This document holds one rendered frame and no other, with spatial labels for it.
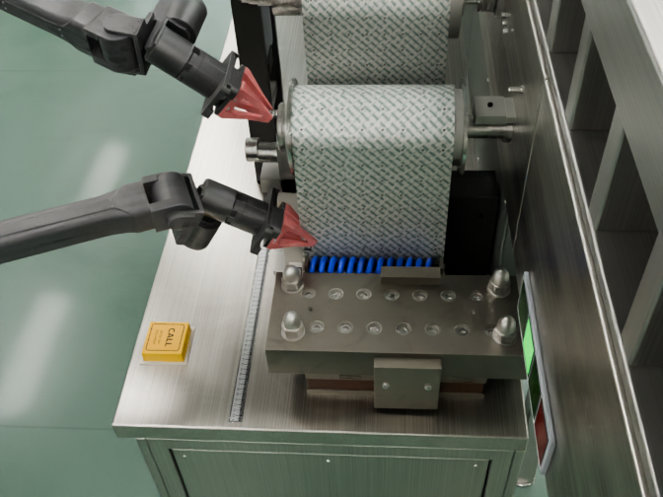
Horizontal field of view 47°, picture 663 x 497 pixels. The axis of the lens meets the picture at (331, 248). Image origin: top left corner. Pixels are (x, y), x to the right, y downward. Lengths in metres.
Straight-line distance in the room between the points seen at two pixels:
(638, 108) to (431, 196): 0.61
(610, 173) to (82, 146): 2.88
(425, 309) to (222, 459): 0.43
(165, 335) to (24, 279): 1.59
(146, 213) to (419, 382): 0.48
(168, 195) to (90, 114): 2.43
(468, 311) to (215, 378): 0.43
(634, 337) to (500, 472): 0.74
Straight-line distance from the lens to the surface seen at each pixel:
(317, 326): 1.20
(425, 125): 1.13
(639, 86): 0.63
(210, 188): 1.21
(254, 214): 1.22
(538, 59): 1.01
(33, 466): 2.43
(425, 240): 1.26
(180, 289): 1.46
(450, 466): 1.33
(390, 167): 1.15
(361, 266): 1.26
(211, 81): 1.16
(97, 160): 3.31
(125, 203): 1.17
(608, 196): 0.72
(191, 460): 1.37
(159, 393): 1.32
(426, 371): 1.16
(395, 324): 1.19
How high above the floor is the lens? 1.96
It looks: 46 degrees down
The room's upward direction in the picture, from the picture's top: 3 degrees counter-clockwise
